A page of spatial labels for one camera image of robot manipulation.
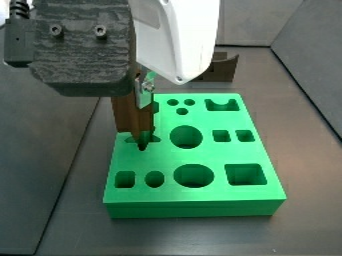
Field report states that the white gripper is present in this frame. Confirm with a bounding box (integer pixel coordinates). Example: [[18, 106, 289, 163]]
[[128, 0, 221, 109]]

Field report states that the brown star shaped peg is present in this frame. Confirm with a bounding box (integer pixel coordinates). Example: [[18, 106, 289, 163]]
[[111, 91, 154, 140]]

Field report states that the green shape sorting board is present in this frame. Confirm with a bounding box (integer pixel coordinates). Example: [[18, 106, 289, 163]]
[[103, 93, 287, 218]]

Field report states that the dark grey curved holder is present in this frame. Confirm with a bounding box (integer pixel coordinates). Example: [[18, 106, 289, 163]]
[[194, 52, 239, 82]]

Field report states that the black cable with plug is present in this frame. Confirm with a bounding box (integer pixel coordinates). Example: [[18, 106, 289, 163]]
[[3, 0, 36, 69]]

